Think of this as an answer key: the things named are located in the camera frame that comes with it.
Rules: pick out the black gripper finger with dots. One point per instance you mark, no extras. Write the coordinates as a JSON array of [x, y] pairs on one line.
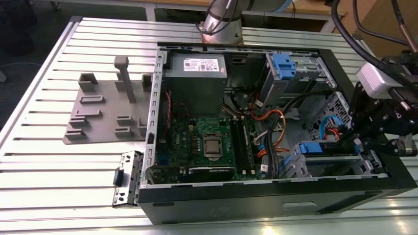
[[362, 110], [399, 147]]

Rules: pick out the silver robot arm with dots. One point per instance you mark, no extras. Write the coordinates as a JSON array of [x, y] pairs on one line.
[[222, 29]]

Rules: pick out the metal optical drive cage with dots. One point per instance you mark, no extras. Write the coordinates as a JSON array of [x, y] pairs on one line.
[[277, 90]]

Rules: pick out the blue drive latch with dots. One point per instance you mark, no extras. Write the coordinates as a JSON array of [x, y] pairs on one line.
[[282, 66]]

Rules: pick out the RAM stick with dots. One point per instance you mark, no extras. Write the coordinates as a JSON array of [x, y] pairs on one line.
[[249, 147]]

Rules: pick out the wooden cabinet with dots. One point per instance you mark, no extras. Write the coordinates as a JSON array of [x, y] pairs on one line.
[[378, 14]]

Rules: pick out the wooden desk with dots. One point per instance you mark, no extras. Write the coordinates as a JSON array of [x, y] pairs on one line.
[[313, 7]]

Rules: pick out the silver CPU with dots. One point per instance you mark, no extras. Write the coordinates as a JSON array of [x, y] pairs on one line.
[[213, 147]]

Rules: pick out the black graphics card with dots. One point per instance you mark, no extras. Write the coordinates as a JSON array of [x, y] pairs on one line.
[[213, 170]]

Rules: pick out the grey power supply unit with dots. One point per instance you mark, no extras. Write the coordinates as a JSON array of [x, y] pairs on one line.
[[193, 93]]

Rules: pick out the green motherboard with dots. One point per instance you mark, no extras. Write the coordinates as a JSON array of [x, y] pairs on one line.
[[186, 137]]

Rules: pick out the black PC case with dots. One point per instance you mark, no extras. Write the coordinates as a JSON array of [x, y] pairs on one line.
[[229, 203]]

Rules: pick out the grey parts rack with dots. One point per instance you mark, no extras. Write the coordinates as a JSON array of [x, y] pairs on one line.
[[105, 122]]

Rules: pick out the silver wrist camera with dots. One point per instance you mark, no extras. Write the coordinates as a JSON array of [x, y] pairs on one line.
[[378, 78]]

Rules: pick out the metal slot bracket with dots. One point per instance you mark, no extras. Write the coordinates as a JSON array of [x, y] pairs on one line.
[[129, 169]]

